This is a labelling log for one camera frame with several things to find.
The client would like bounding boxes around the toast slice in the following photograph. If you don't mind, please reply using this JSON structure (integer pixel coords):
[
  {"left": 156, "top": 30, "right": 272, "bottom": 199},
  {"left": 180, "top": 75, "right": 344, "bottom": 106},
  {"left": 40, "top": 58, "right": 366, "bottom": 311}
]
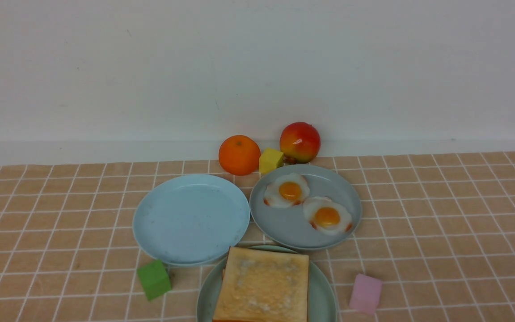
[{"left": 212, "top": 247, "right": 309, "bottom": 322}]

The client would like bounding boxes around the yellow cube block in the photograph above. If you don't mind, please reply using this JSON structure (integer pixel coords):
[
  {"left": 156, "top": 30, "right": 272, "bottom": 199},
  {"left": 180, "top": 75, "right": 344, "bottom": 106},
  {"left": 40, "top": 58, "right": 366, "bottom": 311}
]
[{"left": 259, "top": 148, "right": 284, "bottom": 175}]

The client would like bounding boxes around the orange fruit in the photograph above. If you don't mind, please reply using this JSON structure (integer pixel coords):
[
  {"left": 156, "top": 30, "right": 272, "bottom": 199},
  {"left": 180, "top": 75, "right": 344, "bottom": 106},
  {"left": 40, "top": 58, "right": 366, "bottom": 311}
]
[{"left": 218, "top": 135, "right": 261, "bottom": 176}]

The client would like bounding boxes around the fried egg toy rear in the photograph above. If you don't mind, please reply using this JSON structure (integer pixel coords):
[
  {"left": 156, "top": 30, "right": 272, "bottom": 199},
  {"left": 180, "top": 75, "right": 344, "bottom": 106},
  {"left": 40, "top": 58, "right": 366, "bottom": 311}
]
[{"left": 263, "top": 173, "right": 311, "bottom": 208}]

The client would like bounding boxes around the fried egg toy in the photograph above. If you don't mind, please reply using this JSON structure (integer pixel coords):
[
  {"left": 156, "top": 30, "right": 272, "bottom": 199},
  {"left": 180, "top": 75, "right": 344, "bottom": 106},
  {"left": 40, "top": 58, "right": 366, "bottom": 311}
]
[
  {"left": 263, "top": 173, "right": 311, "bottom": 208},
  {"left": 302, "top": 196, "right": 354, "bottom": 236}
]

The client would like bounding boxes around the red yellow apple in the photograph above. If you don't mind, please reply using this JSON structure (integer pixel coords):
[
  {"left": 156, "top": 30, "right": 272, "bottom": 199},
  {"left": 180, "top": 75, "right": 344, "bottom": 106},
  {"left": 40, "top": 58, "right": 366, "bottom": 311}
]
[{"left": 279, "top": 122, "right": 321, "bottom": 164}]

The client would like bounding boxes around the grey plate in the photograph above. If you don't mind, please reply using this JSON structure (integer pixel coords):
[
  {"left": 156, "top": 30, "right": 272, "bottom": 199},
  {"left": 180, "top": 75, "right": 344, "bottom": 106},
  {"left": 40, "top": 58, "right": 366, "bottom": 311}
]
[{"left": 249, "top": 165, "right": 363, "bottom": 251}]

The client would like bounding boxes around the fried egg toy right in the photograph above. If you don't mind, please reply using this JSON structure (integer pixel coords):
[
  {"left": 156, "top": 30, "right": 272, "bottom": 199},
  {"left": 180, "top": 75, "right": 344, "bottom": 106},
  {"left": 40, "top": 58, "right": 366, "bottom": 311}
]
[{"left": 302, "top": 196, "right": 354, "bottom": 236}]

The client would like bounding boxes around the light blue plate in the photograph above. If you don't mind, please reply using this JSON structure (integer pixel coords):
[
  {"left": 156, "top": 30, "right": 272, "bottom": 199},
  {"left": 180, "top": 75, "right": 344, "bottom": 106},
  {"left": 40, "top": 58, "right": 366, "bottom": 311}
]
[{"left": 132, "top": 174, "right": 251, "bottom": 267}]

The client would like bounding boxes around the green cube block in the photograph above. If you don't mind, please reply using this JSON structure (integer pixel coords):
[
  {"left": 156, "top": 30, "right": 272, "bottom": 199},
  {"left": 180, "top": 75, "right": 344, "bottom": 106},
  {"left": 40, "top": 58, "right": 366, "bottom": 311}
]
[{"left": 137, "top": 260, "right": 172, "bottom": 301}]

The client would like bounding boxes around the green plate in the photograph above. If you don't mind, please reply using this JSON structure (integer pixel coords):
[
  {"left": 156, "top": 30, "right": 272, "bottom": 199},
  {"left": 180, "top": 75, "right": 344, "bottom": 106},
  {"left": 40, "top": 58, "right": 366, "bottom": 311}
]
[{"left": 197, "top": 245, "right": 338, "bottom": 322}]

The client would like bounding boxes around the pink cube block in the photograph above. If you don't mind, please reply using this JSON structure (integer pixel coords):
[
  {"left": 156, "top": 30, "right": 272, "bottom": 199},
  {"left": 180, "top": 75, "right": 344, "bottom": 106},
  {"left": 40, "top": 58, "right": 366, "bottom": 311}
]
[{"left": 349, "top": 274, "right": 383, "bottom": 315}]

